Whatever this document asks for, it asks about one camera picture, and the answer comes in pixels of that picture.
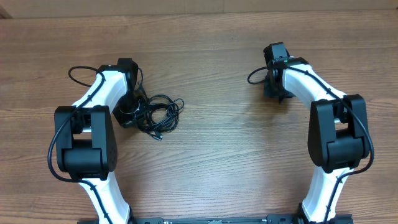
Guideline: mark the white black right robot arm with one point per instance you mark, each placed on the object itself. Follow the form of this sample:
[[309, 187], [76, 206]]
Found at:
[[338, 143]]

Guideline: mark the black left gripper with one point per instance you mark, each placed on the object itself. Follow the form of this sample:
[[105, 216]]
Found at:
[[120, 117]]

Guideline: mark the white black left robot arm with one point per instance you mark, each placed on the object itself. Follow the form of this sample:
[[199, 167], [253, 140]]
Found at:
[[84, 150]]

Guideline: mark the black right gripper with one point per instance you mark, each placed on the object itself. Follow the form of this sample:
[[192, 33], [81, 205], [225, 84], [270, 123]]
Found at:
[[272, 91]]

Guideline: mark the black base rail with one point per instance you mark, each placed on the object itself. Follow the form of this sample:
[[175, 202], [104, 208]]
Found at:
[[217, 220]]

